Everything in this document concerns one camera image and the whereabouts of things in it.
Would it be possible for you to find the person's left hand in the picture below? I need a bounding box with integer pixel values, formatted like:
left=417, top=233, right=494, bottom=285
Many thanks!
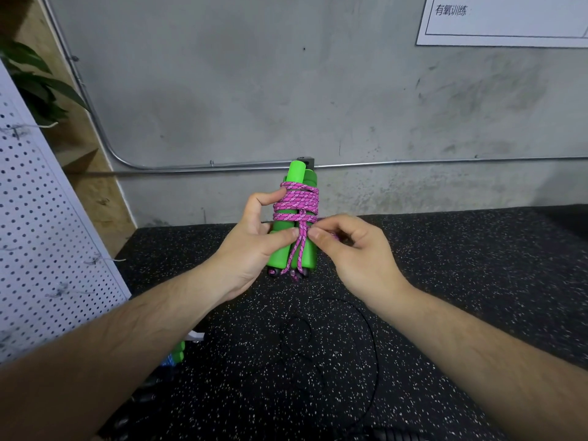
left=200, top=187, right=301, bottom=305

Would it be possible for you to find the person's right hand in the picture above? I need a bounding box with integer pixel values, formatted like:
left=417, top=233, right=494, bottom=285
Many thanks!
left=307, top=214, right=417, bottom=315

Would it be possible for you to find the pink green-handled jump rope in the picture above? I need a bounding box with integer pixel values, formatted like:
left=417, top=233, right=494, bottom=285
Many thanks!
left=265, top=159, right=323, bottom=281

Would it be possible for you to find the black foam-handled jump rope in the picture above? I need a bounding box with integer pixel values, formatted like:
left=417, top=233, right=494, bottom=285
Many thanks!
left=265, top=296, right=433, bottom=441

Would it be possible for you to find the blue green-handled jump rope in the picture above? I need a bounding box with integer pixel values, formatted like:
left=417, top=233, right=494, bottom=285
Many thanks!
left=162, top=339, right=187, bottom=368

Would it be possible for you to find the pile of black ropes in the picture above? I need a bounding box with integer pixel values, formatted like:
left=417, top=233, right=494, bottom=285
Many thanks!
left=99, top=363, right=174, bottom=441

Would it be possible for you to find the white pegboard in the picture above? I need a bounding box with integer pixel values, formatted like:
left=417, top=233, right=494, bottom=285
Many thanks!
left=0, top=59, right=134, bottom=364

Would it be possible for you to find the person's right forearm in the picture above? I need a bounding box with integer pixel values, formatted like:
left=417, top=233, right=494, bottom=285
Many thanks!
left=390, top=287, right=588, bottom=441

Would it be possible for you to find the person's left forearm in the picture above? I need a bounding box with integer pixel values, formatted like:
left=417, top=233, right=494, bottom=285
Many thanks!
left=0, top=269, right=226, bottom=441

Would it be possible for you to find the metal pegboard hook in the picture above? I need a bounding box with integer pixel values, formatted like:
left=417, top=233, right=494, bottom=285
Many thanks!
left=4, top=124, right=58, bottom=138

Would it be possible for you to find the metal conduit pipe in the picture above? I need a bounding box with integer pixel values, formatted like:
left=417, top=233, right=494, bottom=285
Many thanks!
left=37, top=0, right=588, bottom=173

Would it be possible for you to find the green potted plant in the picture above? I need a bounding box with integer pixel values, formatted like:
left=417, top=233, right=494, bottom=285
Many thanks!
left=0, top=36, right=89, bottom=127

